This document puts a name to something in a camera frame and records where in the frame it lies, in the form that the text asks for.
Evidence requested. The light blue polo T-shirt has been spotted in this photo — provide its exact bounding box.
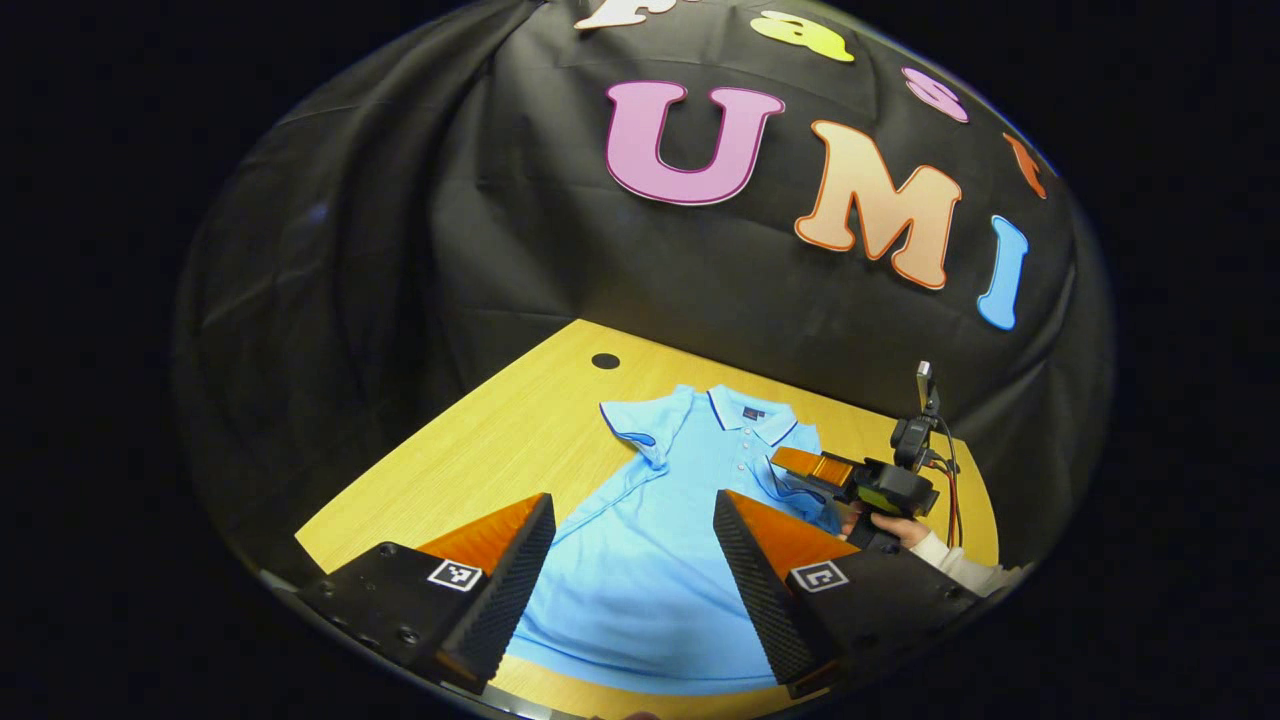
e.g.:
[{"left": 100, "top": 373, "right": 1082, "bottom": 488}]
[{"left": 505, "top": 383, "right": 846, "bottom": 696}]

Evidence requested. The black backdrop cloth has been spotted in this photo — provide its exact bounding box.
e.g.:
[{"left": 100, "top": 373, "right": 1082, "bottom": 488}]
[{"left": 175, "top": 0, "right": 1116, "bottom": 581}]

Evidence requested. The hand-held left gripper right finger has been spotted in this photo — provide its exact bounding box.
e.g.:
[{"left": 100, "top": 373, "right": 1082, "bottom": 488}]
[{"left": 713, "top": 489, "right": 986, "bottom": 699}]

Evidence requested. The red and black cable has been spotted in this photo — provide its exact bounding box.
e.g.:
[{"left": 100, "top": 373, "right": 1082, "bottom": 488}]
[{"left": 925, "top": 445, "right": 965, "bottom": 549}]

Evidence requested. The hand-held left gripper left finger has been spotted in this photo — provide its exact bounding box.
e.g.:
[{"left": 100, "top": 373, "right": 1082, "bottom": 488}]
[{"left": 295, "top": 492, "right": 557, "bottom": 696}]

